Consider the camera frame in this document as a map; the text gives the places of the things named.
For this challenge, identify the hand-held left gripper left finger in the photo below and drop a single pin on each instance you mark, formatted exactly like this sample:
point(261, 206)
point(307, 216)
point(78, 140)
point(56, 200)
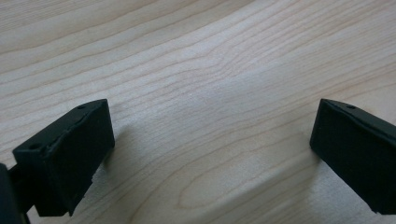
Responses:
point(65, 161)

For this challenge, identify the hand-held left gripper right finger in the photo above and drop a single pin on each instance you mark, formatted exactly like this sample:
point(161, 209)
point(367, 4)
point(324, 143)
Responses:
point(358, 155)

